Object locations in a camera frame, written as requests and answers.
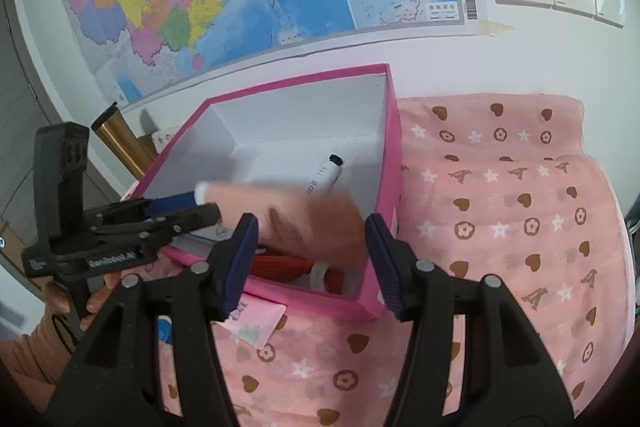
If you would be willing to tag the cream patterned cloth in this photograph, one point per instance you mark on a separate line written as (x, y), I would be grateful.
(161, 138)

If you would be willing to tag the white bottle black cap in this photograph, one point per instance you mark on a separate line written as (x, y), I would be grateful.
(326, 175)

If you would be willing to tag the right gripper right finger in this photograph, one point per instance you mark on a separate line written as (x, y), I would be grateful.
(393, 262)

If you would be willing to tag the grey door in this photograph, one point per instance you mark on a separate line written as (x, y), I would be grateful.
(25, 107)

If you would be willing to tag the gold travel mug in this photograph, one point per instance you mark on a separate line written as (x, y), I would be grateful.
(112, 129)

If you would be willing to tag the large pink cream tube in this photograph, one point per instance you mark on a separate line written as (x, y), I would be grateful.
(325, 227)

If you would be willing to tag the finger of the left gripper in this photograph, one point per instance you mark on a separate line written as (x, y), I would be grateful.
(153, 233)
(138, 210)

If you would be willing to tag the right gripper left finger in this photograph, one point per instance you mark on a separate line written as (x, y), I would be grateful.
(232, 261)

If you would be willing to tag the blue white medicine box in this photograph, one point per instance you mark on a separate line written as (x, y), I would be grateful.
(164, 330)

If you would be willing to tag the person left hand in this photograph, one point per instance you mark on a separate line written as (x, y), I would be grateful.
(59, 302)

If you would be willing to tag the pink cardboard box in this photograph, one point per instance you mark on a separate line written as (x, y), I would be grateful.
(281, 132)

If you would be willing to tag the pink aloe cream tube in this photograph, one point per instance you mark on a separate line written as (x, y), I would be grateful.
(254, 320)

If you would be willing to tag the small white box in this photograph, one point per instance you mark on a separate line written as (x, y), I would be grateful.
(213, 234)

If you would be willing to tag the pink patterned tablecloth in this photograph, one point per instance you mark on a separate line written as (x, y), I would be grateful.
(490, 183)

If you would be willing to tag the orange sleeve forearm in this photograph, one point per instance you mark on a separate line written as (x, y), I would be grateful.
(37, 360)

